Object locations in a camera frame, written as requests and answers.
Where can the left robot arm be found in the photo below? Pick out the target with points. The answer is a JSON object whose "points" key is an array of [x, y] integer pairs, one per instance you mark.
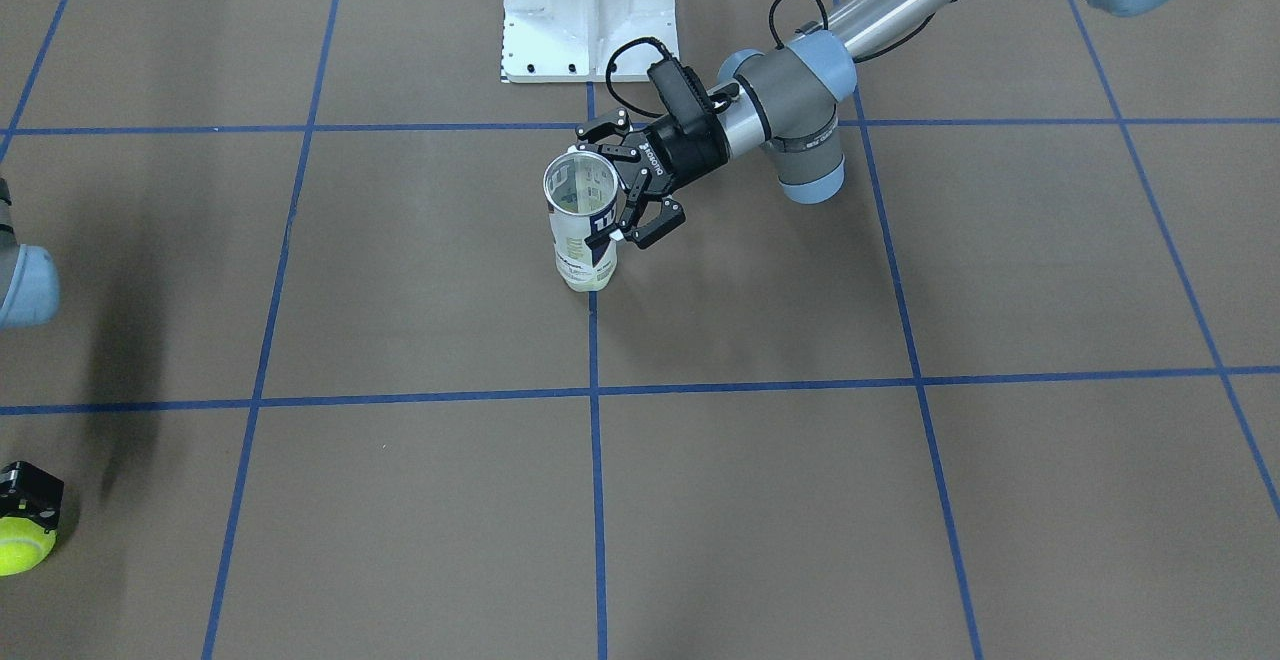
{"points": [[784, 100]]}

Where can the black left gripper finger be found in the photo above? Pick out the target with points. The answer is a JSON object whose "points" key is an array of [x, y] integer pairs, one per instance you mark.
{"points": [[630, 226], [606, 136]]}

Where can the white tennis ball can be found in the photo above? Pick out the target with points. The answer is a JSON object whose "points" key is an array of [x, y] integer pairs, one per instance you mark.
{"points": [[581, 190]]}

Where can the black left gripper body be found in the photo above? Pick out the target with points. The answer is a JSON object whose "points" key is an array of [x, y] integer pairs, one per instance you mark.
{"points": [[692, 155]]}

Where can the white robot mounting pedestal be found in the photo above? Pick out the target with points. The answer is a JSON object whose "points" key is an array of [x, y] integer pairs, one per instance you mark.
{"points": [[570, 41]]}

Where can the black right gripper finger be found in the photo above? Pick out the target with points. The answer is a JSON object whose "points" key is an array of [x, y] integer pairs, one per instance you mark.
{"points": [[28, 492]]}

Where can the tennis ball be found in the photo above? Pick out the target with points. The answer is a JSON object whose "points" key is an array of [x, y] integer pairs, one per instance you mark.
{"points": [[24, 544]]}

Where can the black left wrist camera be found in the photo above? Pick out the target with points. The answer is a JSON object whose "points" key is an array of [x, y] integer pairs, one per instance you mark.
{"points": [[689, 109]]}

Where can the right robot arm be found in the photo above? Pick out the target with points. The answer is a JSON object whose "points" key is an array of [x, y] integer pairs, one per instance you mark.
{"points": [[31, 297]]}

